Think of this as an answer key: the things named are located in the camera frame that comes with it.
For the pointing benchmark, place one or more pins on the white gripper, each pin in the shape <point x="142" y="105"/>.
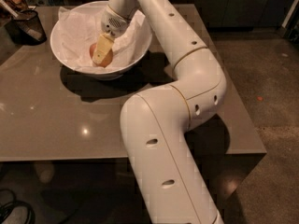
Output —
<point x="111" y="22"/>

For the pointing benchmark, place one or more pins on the red yellow apple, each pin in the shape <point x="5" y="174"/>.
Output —
<point x="107" y="61"/>

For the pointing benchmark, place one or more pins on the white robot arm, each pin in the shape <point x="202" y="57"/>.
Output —
<point x="154" y="121"/>

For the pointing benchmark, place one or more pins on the white ceramic bowl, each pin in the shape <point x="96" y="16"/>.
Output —
<point x="144" y="44"/>

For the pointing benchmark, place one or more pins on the white paper towel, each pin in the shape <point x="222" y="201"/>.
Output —
<point x="74" y="31"/>

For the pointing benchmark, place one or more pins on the black mesh pen holder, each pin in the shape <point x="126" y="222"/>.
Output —
<point x="30" y="27"/>

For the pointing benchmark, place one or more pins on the dark cabinet in background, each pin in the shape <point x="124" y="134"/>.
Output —
<point x="241" y="13"/>

